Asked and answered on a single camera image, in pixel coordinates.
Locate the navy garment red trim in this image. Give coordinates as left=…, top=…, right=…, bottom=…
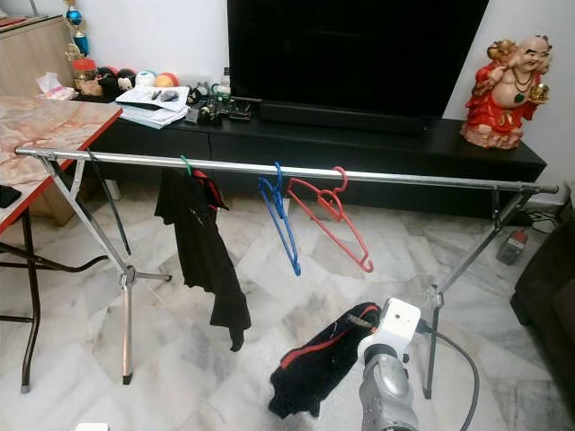
left=268, top=303, right=383, bottom=420

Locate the blue plastic hanger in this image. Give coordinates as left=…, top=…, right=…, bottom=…
left=257, top=162, right=302, bottom=277

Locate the black shirt green logo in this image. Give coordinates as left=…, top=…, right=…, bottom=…
left=0, top=184, right=22, bottom=209

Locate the red plastic hanger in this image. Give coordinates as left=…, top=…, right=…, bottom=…
left=286, top=167, right=375, bottom=274

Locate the black thin hanger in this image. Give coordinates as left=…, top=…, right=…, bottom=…
left=86, top=151, right=133, bottom=256

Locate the black television console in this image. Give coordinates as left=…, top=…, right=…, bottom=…
left=85, top=92, right=547, bottom=219

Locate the black t-shirt red collar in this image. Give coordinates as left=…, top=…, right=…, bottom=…
left=155, top=168, right=252, bottom=353

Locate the dark brown sofa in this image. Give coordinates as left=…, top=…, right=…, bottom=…
left=510, top=220, right=575, bottom=414

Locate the silver metal clothes rack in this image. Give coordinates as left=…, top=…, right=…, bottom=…
left=13, top=145, right=560, bottom=401

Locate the black soundbar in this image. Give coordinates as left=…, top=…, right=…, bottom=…
left=259, top=101, right=430, bottom=136

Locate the black flat box gadget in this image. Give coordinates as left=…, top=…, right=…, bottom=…
left=227, top=99, right=254, bottom=122

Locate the red laughing Buddha statue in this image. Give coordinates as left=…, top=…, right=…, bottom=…
left=460, top=36, right=553, bottom=150

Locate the black flat television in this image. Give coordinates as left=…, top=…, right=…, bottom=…
left=227, top=0, right=491, bottom=116

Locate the light blue paper stack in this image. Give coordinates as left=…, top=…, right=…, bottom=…
left=121, top=103, right=190, bottom=129

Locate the marble pattern folding table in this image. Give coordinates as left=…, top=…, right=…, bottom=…
left=0, top=96, right=122, bottom=394

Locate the white pink tissue pack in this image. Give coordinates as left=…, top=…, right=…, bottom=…
left=36, top=72, right=77, bottom=100

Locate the light wooden cabinet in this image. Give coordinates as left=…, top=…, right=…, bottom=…
left=0, top=15, right=82, bottom=98

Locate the black round plush toy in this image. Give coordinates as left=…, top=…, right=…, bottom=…
left=115, top=67, right=137, bottom=93
left=97, top=67, right=118, bottom=93

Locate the red lid jar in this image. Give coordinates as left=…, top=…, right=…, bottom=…
left=72, top=57, right=102, bottom=97

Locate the blue gold trophy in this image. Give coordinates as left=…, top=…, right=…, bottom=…
left=63, top=0, right=89, bottom=59

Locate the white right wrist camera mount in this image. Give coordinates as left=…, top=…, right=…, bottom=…
left=357, top=298, right=423, bottom=363

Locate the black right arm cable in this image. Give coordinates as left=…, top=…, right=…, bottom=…
left=416, top=321, right=480, bottom=431

